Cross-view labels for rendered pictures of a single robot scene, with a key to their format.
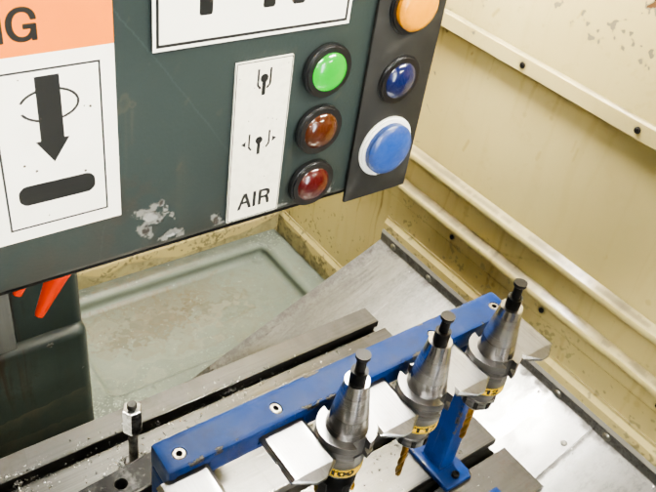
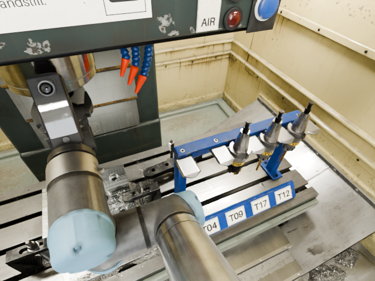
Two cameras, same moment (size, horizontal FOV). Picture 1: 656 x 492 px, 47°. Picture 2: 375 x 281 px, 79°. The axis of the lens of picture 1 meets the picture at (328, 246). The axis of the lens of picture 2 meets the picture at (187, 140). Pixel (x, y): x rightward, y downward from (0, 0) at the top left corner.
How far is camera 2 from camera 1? 0.12 m
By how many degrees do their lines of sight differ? 14
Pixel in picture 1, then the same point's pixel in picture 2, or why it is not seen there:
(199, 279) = (196, 111)
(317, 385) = (231, 134)
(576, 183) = (335, 75)
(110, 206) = (147, 11)
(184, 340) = (191, 129)
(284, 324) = (222, 125)
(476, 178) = (294, 76)
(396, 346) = (260, 124)
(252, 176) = (207, 9)
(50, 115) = not seen: outside the picture
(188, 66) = not seen: outside the picture
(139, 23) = not seen: outside the picture
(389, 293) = (258, 117)
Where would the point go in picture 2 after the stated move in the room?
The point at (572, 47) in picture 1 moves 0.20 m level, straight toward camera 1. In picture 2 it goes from (341, 20) to (332, 36)
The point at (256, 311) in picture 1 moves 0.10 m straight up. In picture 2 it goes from (214, 122) to (215, 112)
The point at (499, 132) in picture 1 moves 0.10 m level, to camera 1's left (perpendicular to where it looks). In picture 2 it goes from (306, 58) to (283, 54)
